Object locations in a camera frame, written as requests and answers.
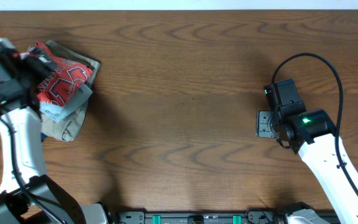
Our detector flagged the red orange t-shirt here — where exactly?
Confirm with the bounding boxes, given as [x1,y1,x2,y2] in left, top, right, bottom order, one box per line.
[35,42,92,107]

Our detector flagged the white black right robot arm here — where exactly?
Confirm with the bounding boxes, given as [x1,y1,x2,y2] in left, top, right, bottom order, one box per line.
[256,79,358,223]

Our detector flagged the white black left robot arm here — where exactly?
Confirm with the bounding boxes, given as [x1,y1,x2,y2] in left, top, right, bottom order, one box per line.
[0,38,112,223]

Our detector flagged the light blue folded shirt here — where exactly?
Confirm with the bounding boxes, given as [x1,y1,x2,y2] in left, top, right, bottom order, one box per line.
[40,85,93,123]

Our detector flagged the navy blue folded garment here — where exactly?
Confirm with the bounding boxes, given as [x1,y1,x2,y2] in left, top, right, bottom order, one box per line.
[41,133,47,142]

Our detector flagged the beige folded pants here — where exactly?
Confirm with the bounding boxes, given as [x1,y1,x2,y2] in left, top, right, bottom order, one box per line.
[41,40,100,142]

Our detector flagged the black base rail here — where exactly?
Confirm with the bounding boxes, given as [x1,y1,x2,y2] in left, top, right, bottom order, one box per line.
[113,202,341,224]

